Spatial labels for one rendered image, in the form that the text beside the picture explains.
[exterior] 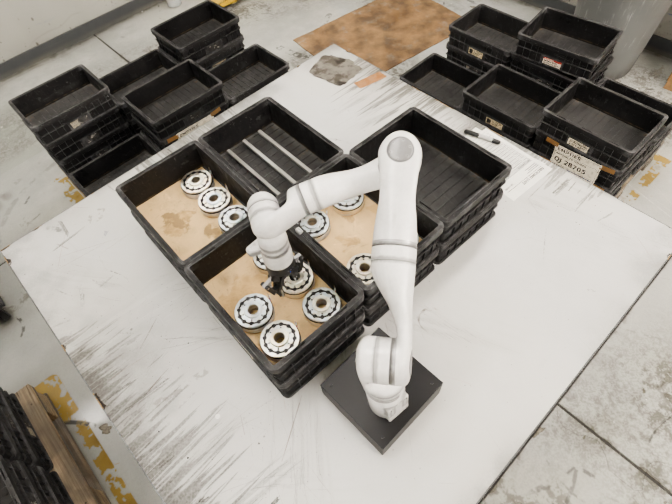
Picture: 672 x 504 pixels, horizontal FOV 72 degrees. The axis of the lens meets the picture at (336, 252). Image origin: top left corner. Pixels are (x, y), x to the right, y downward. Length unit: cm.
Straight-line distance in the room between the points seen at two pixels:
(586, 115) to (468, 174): 98
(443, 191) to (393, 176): 57
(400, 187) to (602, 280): 84
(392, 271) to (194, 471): 74
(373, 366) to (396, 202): 32
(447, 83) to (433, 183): 139
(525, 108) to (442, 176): 110
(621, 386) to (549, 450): 42
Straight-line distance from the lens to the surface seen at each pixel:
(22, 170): 346
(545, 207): 171
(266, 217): 98
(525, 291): 150
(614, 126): 243
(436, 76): 289
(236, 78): 281
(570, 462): 211
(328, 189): 98
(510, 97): 262
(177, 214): 156
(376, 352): 91
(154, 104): 261
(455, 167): 158
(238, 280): 135
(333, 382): 124
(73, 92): 291
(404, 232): 93
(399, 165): 96
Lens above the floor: 195
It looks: 56 degrees down
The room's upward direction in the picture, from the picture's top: 7 degrees counter-clockwise
